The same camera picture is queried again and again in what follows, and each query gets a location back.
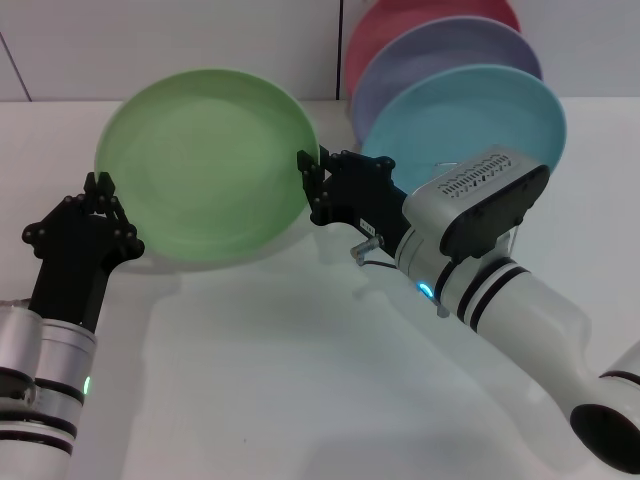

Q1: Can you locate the purple plate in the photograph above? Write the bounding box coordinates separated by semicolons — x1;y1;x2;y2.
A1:
349;15;544;146

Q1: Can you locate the red plate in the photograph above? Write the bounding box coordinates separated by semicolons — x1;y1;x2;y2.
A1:
343;0;521;101

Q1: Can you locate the right wrist camera housing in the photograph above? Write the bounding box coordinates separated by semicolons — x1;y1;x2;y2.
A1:
407;144;551;262

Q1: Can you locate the light green plate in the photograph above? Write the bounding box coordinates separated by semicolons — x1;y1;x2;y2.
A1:
93;68;320;264

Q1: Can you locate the right wrist cable with connector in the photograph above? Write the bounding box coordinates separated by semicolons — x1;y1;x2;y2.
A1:
352;234;401;269

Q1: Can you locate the teal plate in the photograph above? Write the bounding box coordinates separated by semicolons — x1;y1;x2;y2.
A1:
359;63;568;197

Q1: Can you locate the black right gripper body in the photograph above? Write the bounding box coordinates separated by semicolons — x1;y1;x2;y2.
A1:
309;155;415;251

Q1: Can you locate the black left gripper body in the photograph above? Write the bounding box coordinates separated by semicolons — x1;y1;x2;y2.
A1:
22;197;146;334

